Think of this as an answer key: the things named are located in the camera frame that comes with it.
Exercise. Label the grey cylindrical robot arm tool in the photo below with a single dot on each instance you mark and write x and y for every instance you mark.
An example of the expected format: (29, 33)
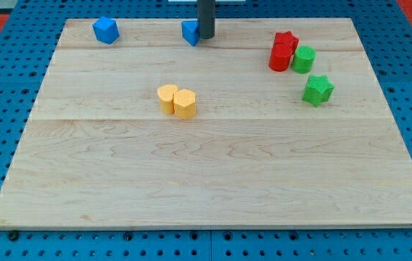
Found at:
(206, 18)

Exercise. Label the green star block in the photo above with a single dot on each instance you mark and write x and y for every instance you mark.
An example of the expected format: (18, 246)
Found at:
(318, 90)

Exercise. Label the red star block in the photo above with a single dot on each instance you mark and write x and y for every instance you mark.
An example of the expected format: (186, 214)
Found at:
(287, 39)

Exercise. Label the yellow hexagon block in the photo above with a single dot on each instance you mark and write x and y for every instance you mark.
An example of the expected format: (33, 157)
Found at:
(184, 102)

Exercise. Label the yellow heart block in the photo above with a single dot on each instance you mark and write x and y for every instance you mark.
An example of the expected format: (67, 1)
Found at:
(165, 96)

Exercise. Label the light wooden board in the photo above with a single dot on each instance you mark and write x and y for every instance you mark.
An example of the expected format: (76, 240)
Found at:
(97, 153)

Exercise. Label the blue triangle block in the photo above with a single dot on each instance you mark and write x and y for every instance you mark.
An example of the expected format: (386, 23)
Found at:
(190, 31)

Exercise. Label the red cylinder block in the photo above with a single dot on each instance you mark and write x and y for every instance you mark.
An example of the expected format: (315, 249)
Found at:
(280, 57)

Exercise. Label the green cylinder block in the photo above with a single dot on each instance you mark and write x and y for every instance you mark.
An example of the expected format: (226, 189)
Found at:
(303, 59)

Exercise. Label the blue cube block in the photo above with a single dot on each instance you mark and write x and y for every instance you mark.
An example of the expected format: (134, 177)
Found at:
(106, 30)

